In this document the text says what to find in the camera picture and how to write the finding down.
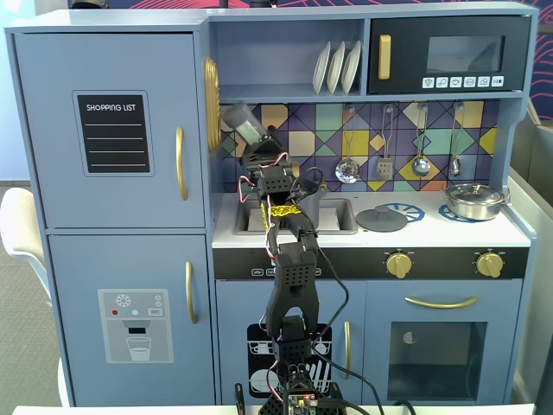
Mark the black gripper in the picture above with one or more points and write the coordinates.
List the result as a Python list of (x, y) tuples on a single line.
[(258, 152)]

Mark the gray salt shaker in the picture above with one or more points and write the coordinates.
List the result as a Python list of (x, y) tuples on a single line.
[(242, 123)]

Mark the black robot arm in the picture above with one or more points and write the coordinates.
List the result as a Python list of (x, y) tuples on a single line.
[(294, 268)]

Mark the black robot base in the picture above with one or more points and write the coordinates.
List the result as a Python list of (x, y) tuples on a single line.
[(334, 400)]

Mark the gold faucet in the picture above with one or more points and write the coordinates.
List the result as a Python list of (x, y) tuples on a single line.
[(295, 169)]

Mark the gold toy telephone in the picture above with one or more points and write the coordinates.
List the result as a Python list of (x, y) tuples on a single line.
[(211, 104)]

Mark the yellow tape strip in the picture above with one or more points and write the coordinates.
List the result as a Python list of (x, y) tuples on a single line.
[(283, 211)]

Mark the gold faucet knob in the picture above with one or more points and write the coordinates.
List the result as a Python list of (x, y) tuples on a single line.
[(322, 186)]

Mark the gray plastic pot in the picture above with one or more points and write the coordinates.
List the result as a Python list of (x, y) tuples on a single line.
[(314, 212)]

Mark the blue toy kitchen body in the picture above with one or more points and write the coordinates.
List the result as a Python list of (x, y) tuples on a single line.
[(281, 56)]

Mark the steel skimmer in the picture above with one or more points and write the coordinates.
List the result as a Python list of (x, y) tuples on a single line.
[(347, 170)]

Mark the white toy plate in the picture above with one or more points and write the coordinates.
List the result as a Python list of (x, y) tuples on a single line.
[(351, 67), (336, 69), (322, 69)]

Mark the gray toy sink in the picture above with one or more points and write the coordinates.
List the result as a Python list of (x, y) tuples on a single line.
[(347, 225)]

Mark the steel slotted spatula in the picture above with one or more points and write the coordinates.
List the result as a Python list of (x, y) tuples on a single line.
[(384, 169)]

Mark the gray plastic pot lid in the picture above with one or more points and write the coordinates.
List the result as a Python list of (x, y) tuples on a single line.
[(382, 219)]

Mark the black shopping list board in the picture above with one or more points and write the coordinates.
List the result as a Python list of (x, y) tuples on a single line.
[(116, 134)]

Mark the steel ladle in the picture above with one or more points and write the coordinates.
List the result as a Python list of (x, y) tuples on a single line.
[(420, 166)]

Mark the gold stove knob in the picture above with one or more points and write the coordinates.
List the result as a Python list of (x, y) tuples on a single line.
[(398, 264), (489, 264)]

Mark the black microwave door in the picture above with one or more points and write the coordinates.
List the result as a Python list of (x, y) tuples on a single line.
[(410, 26)]

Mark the steel spoon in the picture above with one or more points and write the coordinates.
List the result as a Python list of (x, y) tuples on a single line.
[(454, 166)]

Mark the blue oven door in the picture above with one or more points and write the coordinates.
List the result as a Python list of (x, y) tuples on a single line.
[(380, 311)]

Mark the steel pot lid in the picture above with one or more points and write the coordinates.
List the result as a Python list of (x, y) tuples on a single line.
[(475, 192)]

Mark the black stove control panel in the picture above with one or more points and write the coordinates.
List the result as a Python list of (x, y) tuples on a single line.
[(445, 263)]

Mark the steel pot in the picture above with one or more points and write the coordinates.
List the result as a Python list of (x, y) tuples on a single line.
[(475, 210)]

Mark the blue upper fridge door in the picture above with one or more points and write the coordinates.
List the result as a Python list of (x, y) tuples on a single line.
[(43, 173)]

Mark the blue fridge door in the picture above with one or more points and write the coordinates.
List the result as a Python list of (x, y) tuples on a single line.
[(43, 173), (78, 281)]

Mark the wide black object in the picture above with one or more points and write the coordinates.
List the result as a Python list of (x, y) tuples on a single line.
[(88, 3)]

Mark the gray water dispenser sticker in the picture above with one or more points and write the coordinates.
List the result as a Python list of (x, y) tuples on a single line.
[(136, 326)]

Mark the blue lower fridge door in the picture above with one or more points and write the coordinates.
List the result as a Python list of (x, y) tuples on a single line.
[(78, 281)]

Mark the black table clamp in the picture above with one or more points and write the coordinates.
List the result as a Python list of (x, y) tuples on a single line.
[(239, 397)]

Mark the white chair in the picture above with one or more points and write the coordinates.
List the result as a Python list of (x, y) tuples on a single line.
[(19, 225)]

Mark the robot controller board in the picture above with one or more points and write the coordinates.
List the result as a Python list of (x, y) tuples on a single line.
[(302, 401)]

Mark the beige partition panel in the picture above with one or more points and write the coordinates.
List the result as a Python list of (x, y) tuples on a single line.
[(533, 147)]

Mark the gray wall peg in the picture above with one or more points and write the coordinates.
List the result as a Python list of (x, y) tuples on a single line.
[(350, 109), (389, 108), (422, 106), (458, 105)]

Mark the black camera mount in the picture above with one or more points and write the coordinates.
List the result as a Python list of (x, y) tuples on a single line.
[(261, 3)]

